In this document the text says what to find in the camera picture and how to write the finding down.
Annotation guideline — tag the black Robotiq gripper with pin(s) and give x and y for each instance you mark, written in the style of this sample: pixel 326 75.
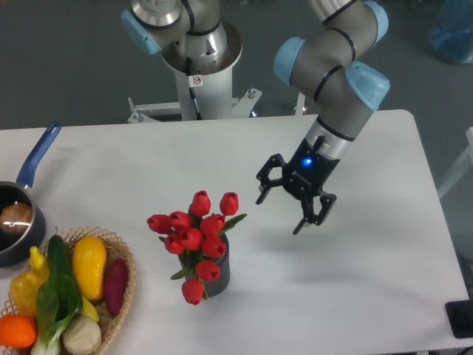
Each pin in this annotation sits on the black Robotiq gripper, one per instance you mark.
pixel 303 177

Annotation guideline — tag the red tulip bouquet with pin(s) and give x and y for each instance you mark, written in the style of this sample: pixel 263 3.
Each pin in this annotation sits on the red tulip bouquet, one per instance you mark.
pixel 184 230

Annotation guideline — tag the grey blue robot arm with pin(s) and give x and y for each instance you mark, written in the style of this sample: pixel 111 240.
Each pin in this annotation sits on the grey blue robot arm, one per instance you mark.
pixel 326 71

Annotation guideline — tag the dark grey ribbed vase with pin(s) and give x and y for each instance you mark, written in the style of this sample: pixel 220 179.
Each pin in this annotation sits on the dark grey ribbed vase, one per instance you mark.
pixel 206 270

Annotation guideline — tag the black device at edge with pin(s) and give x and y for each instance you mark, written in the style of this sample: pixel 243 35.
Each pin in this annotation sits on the black device at edge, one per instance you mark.
pixel 460 318

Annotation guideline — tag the purple sweet potato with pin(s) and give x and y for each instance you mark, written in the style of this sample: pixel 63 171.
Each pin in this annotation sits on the purple sweet potato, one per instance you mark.
pixel 115 283

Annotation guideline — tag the blue transparent container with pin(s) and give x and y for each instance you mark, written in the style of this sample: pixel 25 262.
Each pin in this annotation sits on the blue transparent container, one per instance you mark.
pixel 451 35

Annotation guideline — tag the yellow squash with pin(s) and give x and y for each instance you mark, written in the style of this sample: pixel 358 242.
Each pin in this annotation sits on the yellow squash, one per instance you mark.
pixel 88 264

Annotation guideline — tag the woven wicker basket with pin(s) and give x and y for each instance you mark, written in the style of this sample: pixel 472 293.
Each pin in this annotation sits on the woven wicker basket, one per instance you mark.
pixel 116 247

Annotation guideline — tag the yellow banana tip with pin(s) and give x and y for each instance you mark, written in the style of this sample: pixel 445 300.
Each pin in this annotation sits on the yellow banana tip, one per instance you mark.
pixel 89 310

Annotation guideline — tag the dark green cucumber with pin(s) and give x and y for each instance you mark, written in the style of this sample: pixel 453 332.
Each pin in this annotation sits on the dark green cucumber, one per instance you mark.
pixel 58 256

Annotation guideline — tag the beige garlic bulb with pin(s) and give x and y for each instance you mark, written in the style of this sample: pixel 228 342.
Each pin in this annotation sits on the beige garlic bulb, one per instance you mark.
pixel 82 336

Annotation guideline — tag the green bok choy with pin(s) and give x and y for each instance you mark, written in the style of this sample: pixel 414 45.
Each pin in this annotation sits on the green bok choy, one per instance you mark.
pixel 58 302

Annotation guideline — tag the small yellow pepper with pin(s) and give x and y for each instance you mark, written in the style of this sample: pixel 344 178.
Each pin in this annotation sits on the small yellow pepper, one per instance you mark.
pixel 39 263

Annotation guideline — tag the brown bun in saucepan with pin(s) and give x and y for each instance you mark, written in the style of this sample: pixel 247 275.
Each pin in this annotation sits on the brown bun in saucepan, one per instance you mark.
pixel 16 218

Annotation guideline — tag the yellow bell pepper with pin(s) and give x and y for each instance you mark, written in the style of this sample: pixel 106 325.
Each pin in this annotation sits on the yellow bell pepper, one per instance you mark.
pixel 24 292

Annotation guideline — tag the orange fruit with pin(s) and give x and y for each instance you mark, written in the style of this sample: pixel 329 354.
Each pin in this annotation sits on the orange fruit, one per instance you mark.
pixel 18 331

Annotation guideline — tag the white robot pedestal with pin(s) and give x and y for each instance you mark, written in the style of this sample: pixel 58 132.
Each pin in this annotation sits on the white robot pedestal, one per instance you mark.
pixel 203 71

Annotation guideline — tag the white frame at right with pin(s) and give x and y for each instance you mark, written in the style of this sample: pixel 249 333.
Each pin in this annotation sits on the white frame at right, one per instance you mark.
pixel 458 169

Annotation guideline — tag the blue handled saucepan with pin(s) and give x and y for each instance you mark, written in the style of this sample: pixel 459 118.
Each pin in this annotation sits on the blue handled saucepan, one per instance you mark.
pixel 15 248

